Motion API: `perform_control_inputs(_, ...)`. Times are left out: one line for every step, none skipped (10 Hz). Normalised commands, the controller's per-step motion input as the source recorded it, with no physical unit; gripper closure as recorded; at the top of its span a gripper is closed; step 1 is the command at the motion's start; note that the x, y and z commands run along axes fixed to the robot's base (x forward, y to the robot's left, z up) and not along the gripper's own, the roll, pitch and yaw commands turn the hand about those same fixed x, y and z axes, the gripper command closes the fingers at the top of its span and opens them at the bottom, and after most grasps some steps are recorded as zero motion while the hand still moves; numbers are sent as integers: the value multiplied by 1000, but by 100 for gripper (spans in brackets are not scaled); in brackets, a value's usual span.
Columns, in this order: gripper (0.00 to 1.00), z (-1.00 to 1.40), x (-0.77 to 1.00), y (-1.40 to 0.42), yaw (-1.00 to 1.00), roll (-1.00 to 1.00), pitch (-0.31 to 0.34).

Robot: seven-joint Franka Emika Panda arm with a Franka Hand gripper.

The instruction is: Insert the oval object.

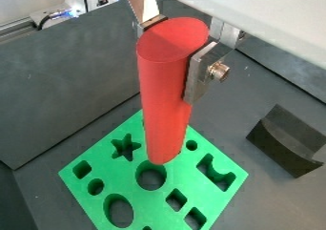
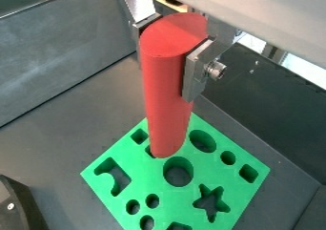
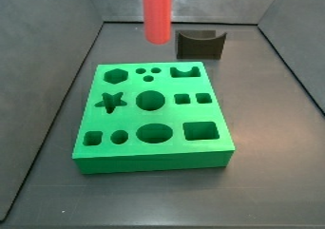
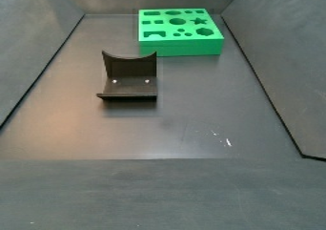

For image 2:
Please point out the black device corner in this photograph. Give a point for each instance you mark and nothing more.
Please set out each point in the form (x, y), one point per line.
(21, 213)

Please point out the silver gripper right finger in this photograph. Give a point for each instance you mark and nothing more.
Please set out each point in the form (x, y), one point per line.
(203, 63)

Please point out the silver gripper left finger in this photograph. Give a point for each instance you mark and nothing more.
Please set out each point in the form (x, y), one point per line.
(142, 16)

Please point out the red oval peg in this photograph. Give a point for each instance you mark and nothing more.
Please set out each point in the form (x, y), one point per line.
(166, 42)

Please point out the green shape sorter board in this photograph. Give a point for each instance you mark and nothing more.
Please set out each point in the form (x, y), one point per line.
(197, 190)

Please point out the grey enclosure wall panels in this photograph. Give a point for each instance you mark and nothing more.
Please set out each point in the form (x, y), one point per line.
(60, 41)

